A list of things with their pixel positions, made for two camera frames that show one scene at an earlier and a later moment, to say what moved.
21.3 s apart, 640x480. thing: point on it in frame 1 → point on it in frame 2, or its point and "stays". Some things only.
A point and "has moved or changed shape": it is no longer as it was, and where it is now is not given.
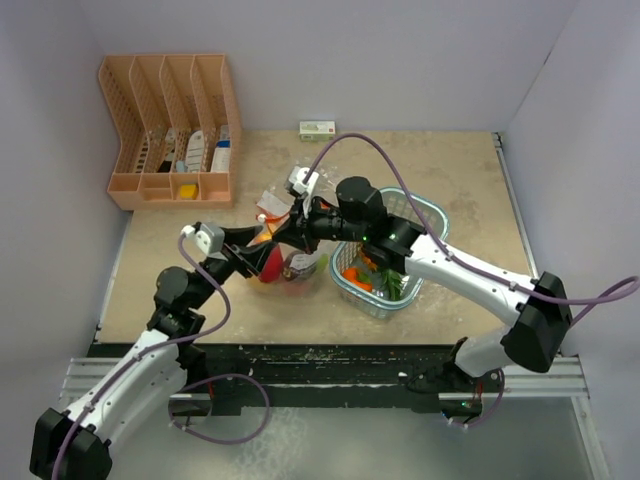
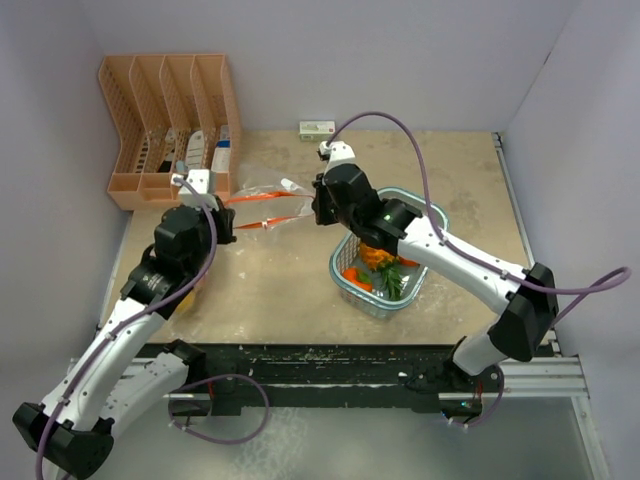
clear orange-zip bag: (282, 272) has moved or changed shape
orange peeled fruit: (388, 279) stays
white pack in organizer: (195, 152) stays
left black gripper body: (219, 269) → (198, 256)
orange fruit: (350, 274) stays
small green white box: (317, 131) stays
